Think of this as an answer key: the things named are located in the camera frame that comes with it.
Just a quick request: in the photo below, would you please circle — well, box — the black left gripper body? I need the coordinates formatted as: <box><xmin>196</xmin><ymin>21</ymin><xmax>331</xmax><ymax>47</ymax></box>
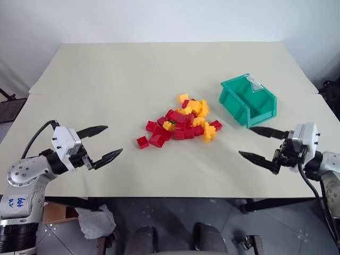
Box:
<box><xmin>68</xmin><ymin>148</ymin><xmax>95</xmax><ymax>171</ymax></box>

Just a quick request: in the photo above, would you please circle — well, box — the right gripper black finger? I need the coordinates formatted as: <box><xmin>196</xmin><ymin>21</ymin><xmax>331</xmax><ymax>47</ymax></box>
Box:
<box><xmin>249</xmin><ymin>126</ymin><xmax>287</xmax><ymax>140</ymax></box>
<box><xmin>238</xmin><ymin>150</ymin><xmax>275</xmax><ymax>174</ymax></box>

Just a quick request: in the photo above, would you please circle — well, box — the crumpled white cloth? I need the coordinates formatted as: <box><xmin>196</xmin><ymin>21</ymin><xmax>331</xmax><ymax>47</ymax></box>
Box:
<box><xmin>74</xmin><ymin>203</ymin><xmax>117</xmax><ymax>240</ymax></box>

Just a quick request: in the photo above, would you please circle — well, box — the caster wheel with bracket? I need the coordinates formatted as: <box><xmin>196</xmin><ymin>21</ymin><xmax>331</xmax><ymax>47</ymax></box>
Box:
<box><xmin>238</xmin><ymin>234</ymin><xmax>264</xmax><ymax>255</ymax></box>

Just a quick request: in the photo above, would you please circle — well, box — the dark rounded shape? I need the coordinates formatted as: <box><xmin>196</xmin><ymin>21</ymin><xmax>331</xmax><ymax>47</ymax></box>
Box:
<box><xmin>192</xmin><ymin>222</ymin><xmax>230</xmax><ymax>255</ymax></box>
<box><xmin>124</xmin><ymin>225</ymin><xmax>158</xmax><ymax>255</ymax></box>

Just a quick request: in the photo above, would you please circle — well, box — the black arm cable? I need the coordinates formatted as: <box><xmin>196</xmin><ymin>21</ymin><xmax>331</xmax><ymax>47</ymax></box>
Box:
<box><xmin>297</xmin><ymin>154</ymin><xmax>340</xmax><ymax>241</ymax></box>
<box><xmin>21</xmin><ymin>120</ymin><xmax>61</xmax><ymax>160</ymax></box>

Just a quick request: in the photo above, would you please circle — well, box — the brown wooden post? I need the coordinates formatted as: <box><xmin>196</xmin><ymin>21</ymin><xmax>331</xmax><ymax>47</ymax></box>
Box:
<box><xmin>96</xmin><ymin>235</ymin><xmax>113</xmax><ymax>255</ymax></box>

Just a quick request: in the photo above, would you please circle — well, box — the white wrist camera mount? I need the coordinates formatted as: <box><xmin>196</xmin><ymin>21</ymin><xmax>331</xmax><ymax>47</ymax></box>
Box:
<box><xmin>51</xmin><ymin>126</ymin><xmax>83</xmax><ymax>171</ymax></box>
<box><xmin>291</xmin><ymin>122</ymin><xmax>320</xmax><ymax>160</ymax></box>

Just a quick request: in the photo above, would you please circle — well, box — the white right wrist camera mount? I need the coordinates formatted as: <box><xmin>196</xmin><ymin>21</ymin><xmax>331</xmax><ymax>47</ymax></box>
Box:
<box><xmin>291</xmin><ymin>122</ymin><xmax>320</xmax><ymax>160</ymax></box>

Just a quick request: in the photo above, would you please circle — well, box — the black table frame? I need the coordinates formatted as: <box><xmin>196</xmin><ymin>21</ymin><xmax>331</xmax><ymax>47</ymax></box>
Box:
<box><xmin>44</xmin><ymin>196</ymin><xmax>318</xmax><ymax>215</ymax></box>

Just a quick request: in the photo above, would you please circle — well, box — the dark wooden furniture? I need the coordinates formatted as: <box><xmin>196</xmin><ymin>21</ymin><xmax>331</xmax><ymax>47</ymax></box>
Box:
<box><xmin>0</xmin><ymin>87</ymin><xmax>28</xmax><ymax>124</ymax></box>

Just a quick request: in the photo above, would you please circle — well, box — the green plastic storage bin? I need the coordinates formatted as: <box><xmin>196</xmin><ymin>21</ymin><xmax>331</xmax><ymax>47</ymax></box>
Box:
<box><xmin>218</xmin><ymin>73</ymin><xmax>277</xmax><ymax>130</ymax></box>

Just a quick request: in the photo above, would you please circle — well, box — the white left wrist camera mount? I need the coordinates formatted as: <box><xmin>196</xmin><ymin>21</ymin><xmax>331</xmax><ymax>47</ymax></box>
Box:
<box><xmin>51</xmin><ymin>126</ymin><xmax>83</xmax><ymax>171</ymax></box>

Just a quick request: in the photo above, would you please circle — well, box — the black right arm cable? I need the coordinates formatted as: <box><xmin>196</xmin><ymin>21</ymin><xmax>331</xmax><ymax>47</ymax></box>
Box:
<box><xmin>297</xmin><ymin>154</ymin><xmax>340</xmax><ymax>241</ymax></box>

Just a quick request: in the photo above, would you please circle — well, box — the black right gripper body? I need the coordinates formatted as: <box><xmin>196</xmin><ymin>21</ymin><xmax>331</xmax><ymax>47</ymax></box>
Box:
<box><xmin>273</xmin><ymin>130</ymin><xmax>307</xmax><ymax>175</ymax></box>

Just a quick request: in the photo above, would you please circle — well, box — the black equipment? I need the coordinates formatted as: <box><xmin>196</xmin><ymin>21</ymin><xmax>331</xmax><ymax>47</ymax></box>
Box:
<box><xmin>318</xmin><ymin>79</ymin><xmax>340</xmax><ymax>122</ymax></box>

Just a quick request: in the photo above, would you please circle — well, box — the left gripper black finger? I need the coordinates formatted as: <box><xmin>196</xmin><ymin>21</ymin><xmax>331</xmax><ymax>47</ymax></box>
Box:
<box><xmin>75</xmin><ymin>125</ymin><xmax>109</xmax><ymax>139</ymax></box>
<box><xmin>91</xmin><ymin>148</ymin><xmax>124</xmax><ymax>171</ymax></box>

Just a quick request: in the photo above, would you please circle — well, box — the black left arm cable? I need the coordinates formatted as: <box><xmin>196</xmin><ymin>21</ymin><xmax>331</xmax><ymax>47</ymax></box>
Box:
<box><xmin>21</xmin><ymin>120</ymin><xmax>61</xmax><ymax>160</ymax></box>

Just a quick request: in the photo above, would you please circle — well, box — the brown cardboard box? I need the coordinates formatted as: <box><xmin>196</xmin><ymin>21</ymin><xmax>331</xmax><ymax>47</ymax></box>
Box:
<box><xmin>42</xmin><ymin>202</ymin><xmax>80</xmax><ymax>224</ymax></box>

